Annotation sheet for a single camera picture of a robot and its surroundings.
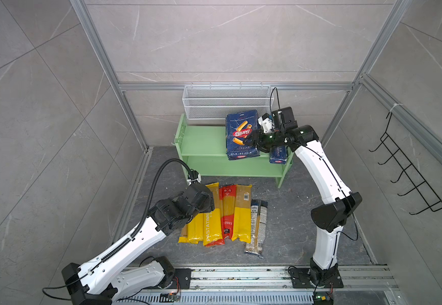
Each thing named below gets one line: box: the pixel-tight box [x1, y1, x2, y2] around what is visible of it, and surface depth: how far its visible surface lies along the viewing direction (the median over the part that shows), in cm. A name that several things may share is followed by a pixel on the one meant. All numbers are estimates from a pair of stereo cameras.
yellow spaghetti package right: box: [231, 184, 253, 244], surface depth 90 cm
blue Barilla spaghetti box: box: [269, 144, 288, 165], surface depth 76 cm
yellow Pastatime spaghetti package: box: [202, 182, 223, 246], surface depth 85 cm
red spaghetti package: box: [212, 184, 237, 246], surface depth 90 cm
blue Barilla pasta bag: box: [226, 109, 261, 161], surface depth 79 cm
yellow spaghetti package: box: [177, 212, 204, 244], surface depth 83 cm
